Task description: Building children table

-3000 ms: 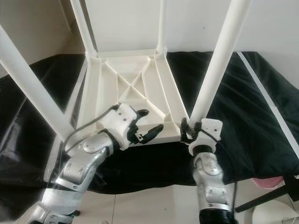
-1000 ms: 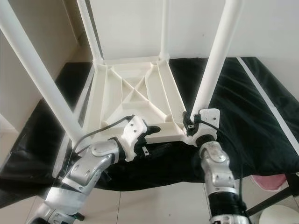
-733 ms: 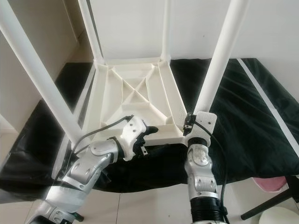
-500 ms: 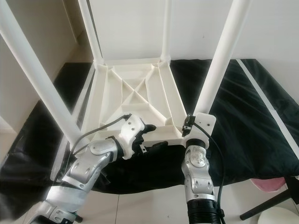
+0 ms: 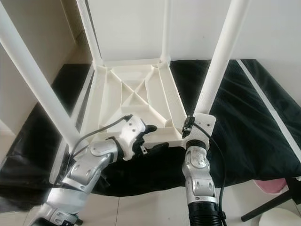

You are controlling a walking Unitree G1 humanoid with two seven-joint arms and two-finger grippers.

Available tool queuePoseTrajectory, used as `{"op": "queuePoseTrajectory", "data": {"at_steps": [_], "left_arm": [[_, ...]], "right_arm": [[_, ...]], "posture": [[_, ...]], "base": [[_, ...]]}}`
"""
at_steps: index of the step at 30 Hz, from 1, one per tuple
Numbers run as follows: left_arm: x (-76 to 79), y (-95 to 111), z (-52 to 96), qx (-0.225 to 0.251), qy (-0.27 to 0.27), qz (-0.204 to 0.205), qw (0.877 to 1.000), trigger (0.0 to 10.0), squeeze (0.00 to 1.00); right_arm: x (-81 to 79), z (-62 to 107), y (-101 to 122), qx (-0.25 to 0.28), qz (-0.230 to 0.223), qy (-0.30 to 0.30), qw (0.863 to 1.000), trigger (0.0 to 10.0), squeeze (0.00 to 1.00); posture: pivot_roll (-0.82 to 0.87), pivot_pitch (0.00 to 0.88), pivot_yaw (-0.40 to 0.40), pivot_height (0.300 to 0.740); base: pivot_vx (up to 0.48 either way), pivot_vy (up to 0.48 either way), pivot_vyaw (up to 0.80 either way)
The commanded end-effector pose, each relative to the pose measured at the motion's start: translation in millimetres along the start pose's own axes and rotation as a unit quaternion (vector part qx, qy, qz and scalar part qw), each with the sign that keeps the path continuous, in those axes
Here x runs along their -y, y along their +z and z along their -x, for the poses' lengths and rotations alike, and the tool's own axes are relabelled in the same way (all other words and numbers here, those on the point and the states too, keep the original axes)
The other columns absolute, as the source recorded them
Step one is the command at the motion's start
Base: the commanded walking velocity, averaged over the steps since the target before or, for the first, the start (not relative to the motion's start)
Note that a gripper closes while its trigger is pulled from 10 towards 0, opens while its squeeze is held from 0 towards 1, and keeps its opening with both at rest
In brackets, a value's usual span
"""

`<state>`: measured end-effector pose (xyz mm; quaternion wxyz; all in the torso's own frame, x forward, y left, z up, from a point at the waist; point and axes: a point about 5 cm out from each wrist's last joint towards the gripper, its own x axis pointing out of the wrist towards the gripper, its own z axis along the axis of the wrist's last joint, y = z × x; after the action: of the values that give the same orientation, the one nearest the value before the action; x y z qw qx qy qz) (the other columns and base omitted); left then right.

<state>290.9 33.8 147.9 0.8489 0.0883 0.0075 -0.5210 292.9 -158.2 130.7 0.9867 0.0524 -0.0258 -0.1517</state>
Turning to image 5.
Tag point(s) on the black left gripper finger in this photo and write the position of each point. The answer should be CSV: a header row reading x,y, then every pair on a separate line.
x,y
157,146
149,128

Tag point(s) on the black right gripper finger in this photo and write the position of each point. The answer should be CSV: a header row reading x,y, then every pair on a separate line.
x,y
189,122

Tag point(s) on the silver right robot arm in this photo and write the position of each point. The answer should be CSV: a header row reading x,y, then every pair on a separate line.
x,y
200,179

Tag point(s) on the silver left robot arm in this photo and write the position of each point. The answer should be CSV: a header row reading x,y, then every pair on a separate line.
x,y
80,174

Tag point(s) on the grey tape strip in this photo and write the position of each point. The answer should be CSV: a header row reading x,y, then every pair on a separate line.
x,y
59,155
270,106

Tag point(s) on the white standing fan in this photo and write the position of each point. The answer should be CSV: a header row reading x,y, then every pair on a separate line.
x,y
282,217

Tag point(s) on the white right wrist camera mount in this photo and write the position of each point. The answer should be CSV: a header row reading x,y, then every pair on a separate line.
x,y
204,121

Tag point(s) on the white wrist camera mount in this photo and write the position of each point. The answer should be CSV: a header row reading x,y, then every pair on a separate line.
x,y
204,121
131,133

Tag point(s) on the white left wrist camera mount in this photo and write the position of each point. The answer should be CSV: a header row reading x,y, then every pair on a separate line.
x,y
131,133

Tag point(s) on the black metal table frame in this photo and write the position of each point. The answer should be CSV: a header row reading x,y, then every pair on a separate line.
x,y
270,205

